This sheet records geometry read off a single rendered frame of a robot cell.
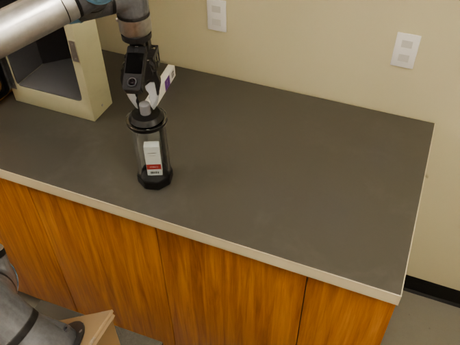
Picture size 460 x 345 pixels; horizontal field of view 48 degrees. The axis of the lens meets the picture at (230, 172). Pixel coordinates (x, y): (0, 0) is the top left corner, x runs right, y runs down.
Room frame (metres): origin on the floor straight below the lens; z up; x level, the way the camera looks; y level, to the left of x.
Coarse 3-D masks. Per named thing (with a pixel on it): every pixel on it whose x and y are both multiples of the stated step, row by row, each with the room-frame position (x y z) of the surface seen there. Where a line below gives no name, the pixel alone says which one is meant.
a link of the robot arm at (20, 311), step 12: (0, 276) 0.59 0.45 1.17; (0, 288) 0.54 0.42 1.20; (12, 288) 0.57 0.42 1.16; (0, 300) 0.52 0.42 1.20; (12, 300) 0.53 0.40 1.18; (24, 300) 0.55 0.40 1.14; (0, 312) 0.50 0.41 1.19; (12, 312) 0.50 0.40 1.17; (24, 312) 0.51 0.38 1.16; (0, 324) 0.48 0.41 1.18; (12, 324) 0.48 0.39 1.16; (24, 324) 0.49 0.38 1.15; (0, 336) 0.46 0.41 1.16; (12, 336) 0.47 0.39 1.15
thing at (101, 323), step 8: (104, 312) 0.54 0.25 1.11; (112, 312) 0.53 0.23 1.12; (64, 320) 0.59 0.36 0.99; (72, 320) 0.58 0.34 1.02; (80, 320) 0.56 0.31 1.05; (88, 320) 0.54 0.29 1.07; (96, 320) 0.53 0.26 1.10; (104, 320) 0.51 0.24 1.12; (112, 320) 0.53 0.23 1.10; (80, 328) 0.53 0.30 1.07; (88, 328) 0.52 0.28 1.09; (96, 328) 0.50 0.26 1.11; (104, 328) 0.51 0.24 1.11; (112, 328) 0.53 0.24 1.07; (80, 336) 0.50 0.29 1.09; (88, 336) 0.49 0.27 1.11; (96, 336) 0.48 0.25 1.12; (104, 336) 0.50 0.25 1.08; (112, 336) 0.52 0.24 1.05; (80, 344) 0.48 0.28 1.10; (88, 344) 0.47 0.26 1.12; (96, 344) 0.48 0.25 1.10; (104, 344) 0.50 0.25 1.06; (112, 344) 0.52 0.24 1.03
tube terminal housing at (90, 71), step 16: (80, 32) 1.38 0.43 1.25; (96, 32) 1.44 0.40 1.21; (80, 48) 1.36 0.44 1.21; (96, 48) 1.43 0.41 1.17; (80, 64) 1.35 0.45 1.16; (96, 64) 1.41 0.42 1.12; (80, 80) 1.36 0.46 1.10; (96, 80) 1.40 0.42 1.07; (16, 96) 1.47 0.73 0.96; (32, 96) 1.44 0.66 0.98; (48, 96) 1.41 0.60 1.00; (96, 96) 1.38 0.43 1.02; (64, 112) 1.40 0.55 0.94; (80, 112) 1.37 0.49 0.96; (96, 112) 1.37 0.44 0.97
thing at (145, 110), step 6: (144, 102) 1.09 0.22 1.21; (144, 108) 1.07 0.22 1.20; (150, 108) 1.08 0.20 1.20; (156, 108) 1.10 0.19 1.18; (132, 114) 1.07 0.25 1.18; (138, 114) 1.07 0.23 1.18; (144, 114) 1.07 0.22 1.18; (150, 114) 1.07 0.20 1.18; (156, 114) 1.07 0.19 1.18; (162, 114) 1.08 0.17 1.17; (132, 120) 1.06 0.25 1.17; (138, 120) 1.05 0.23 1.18; (144, 120) 1.05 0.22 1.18; (150, 120) 1.05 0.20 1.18; (156, 120) 1.05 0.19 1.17; (138, 126) 1.04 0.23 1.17; (144, 126) 1.04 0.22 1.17; (150, 126) 1.04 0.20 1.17
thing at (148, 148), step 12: (132, 132) 1.05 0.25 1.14; (156, 132) 1.04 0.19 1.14; (144, 144) 1.04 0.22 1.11; (156, 144) 1.04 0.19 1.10; (144, 156) 1.04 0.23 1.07; (156, 156) 1.04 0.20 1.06; (168, 156) 1.08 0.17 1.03; (144, 168) 1.04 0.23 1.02; (156, 168) 1.04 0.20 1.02; (168, 168) 1.07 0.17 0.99; (144, 180) 1.04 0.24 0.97; (156, 180) 1.04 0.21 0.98
